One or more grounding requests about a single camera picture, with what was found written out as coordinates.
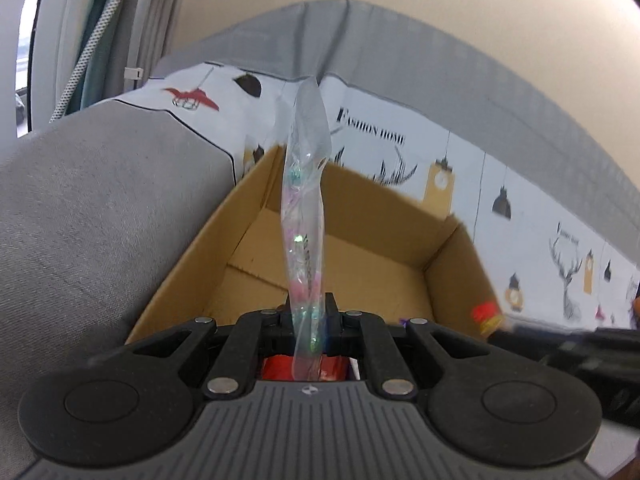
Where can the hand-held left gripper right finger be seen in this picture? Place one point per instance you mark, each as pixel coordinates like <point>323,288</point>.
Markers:
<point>332,317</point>

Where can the white curtain clip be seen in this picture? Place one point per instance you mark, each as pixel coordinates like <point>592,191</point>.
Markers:
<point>133,73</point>

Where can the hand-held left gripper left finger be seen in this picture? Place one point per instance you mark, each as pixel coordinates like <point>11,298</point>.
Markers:
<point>287,317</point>

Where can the white window frame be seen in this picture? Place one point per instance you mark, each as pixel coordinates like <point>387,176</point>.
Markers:
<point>25,35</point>

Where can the red square snack packet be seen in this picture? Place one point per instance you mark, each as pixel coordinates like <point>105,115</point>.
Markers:
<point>277,367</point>

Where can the clear candy bag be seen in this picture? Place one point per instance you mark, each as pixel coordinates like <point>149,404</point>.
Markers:
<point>306,200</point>

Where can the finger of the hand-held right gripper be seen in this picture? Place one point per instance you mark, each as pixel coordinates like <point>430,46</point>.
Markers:
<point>525,337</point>

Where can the small red snack packet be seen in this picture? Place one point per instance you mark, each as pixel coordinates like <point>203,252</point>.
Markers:
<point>484,316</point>

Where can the brown cardboard box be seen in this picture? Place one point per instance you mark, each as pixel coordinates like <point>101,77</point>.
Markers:
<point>380,260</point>

